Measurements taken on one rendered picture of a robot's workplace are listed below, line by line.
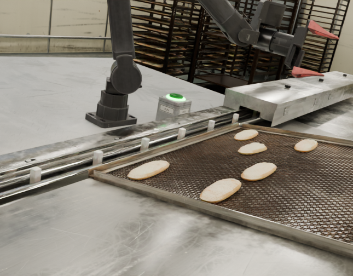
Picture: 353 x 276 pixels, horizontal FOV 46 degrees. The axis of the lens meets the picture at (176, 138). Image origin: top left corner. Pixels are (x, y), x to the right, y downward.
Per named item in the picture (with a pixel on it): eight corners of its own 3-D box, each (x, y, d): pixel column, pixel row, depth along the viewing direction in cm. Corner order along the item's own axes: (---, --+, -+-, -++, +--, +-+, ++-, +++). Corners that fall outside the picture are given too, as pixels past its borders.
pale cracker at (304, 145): (302, 141, 92) (303, 136, 92) (320, 143, 90) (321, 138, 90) (290, 150, 83) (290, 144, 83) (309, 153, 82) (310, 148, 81)
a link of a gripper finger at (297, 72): (323, 85, 109) (288, 75, 113) (333, 59, 108) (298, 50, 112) (319, 81, 103) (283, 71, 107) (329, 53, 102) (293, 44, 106)
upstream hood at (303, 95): (331, 84, 234) (336, 68, 231) (364, 92, 225) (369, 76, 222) (220, 110, 135) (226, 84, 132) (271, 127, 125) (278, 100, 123)
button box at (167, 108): (167, 128, 127) (173, 93, 124) (189, 136, 123) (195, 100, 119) (150, 132, 121) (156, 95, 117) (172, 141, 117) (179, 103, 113)
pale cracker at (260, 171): (260, 164, 74) (261, 157, 73) (281, 168, 72) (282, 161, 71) (235, 178, 66) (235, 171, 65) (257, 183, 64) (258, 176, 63)
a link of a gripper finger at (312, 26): (333, 59, 108) (297, 50, 112) (342, 33, 107) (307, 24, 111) (329, 54, 102) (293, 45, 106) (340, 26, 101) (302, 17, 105)
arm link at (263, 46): (254, 47, 117) (247, 46, 113) (261, 22, 115) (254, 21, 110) (277, 53, 114) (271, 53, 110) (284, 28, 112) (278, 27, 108)
